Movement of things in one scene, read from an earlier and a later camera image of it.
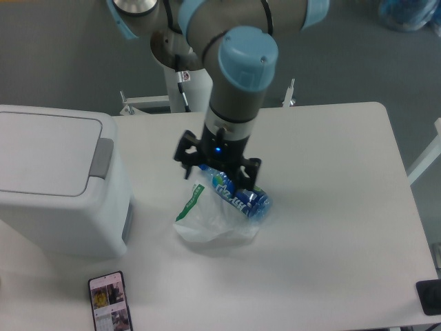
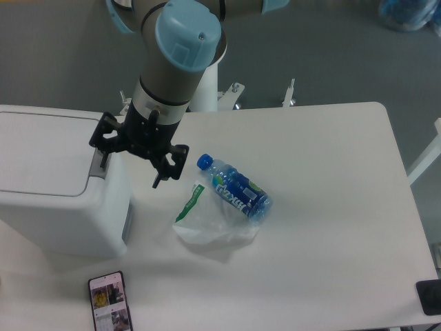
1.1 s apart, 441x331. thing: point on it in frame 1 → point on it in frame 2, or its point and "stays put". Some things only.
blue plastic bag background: x=407 y=16 stays put
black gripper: x=220 y=152 → x=149 y=139
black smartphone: x=109 y=305 stays put
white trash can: x=65 y=181 stays put
